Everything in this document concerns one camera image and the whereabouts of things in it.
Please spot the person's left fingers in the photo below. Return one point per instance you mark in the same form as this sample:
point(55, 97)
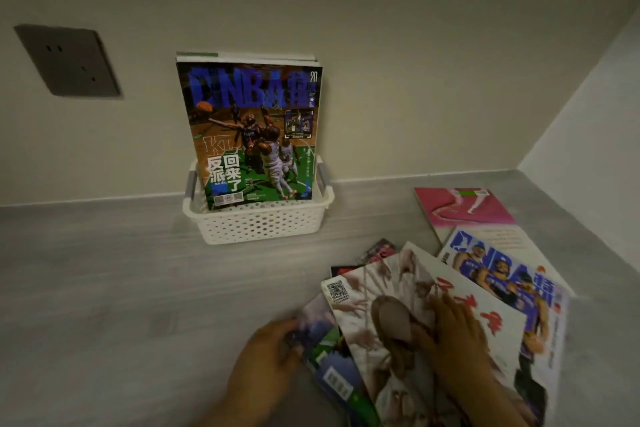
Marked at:
point(290, 336)

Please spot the blue-jersey players basketball magazine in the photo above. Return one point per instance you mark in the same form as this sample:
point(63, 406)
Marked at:
point(530, 291)

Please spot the blue barcode-corner magazine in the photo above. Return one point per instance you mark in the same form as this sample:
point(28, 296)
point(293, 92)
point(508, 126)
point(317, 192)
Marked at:
point(332, 366)

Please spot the person's left hand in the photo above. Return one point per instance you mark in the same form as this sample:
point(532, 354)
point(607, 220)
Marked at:
point(260, 366)

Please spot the person's right forearm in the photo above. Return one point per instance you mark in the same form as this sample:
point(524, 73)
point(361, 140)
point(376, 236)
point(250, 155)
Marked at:
point(495, 404)

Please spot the grey wall socket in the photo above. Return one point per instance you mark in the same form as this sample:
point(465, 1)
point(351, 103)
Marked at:
point(67, 61)

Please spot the pink and white magazine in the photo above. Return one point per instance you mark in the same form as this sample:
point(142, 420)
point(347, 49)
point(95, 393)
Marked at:
point(462, 206)

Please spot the dark red and black magazine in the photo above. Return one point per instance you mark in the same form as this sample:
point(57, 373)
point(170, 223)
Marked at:
point(376, 251)

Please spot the white perforated plastic basket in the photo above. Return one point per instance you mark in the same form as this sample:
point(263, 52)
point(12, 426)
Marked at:
point(257, 224)

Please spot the person's right hand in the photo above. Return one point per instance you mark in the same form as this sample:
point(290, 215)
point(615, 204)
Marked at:
point(457, 341)

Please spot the white-edged magazine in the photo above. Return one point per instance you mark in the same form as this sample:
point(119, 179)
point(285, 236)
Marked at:
point(250, 57)

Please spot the person's right thumb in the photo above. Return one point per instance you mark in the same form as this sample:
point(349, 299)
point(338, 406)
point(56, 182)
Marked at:
point(424, 334)

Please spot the person's left forearm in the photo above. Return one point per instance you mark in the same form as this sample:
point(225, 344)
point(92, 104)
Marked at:
point(227, 411)

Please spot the white magazine with reaching hands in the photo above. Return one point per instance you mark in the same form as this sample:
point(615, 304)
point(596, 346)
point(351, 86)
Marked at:
point(370, 291)

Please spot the green court basketball magazine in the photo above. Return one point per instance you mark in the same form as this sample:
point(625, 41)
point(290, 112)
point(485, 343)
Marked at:
point(245, 131)

